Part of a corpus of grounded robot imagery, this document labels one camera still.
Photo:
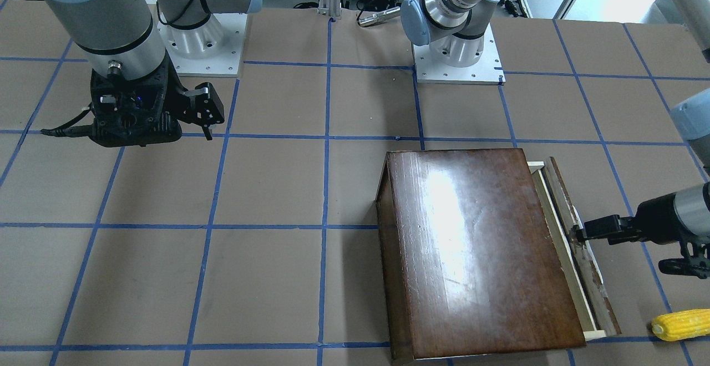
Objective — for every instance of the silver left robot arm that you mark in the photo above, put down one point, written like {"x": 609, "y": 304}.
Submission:
{"x": 453, "y": 30}

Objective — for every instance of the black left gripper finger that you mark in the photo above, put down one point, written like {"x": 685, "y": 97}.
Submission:
{"x": 613, "y": 228}
{"x": 693, "y": 263}

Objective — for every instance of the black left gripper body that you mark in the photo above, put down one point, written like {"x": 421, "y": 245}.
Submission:
{"x": 655, "y": 223}

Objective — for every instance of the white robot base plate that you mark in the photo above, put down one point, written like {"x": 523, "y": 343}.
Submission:
{"x": 213, "y": 50}

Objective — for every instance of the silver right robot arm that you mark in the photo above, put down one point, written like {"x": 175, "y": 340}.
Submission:
{"x": 124, "y": 33}

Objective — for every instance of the wooden drawer with handle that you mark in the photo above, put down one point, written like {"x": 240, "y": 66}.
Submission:
{"x": 578, "y": 262}

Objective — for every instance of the yellow corn cob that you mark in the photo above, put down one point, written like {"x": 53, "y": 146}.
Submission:
{"x": 681, "y": 325}

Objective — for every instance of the dark wooden cabinet box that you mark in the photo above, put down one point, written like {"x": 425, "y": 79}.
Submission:
{"x": 468, "y": 260}

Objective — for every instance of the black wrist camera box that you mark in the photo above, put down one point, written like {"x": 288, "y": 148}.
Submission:
{"x": 127, "y": 112}

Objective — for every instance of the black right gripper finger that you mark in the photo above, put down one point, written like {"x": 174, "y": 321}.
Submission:
{"x": 203, "y": 107}

